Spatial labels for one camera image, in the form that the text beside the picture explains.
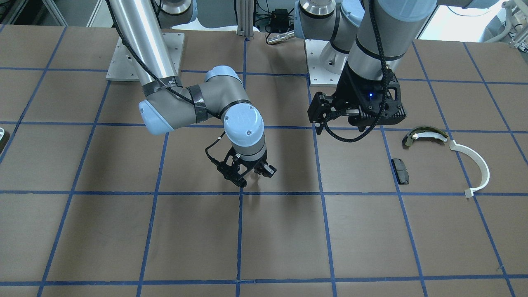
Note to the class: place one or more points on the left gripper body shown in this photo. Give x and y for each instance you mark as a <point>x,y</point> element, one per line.
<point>345,94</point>

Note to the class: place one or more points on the olive brake shoe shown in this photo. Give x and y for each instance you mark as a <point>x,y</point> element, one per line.
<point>422,132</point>

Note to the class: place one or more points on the aluminium frame post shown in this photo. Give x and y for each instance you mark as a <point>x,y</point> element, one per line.
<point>244,18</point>

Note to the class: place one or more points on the white curved plastic part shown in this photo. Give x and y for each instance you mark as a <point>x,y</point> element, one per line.
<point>480,162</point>

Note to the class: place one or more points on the black brake pad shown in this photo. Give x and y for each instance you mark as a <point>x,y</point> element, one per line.
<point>400,171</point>

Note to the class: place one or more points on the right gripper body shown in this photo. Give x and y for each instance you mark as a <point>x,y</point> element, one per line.
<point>252,164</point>

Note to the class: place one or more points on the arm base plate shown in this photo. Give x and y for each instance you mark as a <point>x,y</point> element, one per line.
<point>123,67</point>
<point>326,63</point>

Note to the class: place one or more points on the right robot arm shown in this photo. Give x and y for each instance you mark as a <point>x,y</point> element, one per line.
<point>168,105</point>

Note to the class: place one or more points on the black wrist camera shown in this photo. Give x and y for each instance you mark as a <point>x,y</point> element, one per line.
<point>323,106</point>

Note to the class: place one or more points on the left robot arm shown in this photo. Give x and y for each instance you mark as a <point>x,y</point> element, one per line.
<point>374,35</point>

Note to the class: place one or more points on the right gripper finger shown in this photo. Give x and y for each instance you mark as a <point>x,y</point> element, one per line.
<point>231,173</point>
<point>265,170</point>

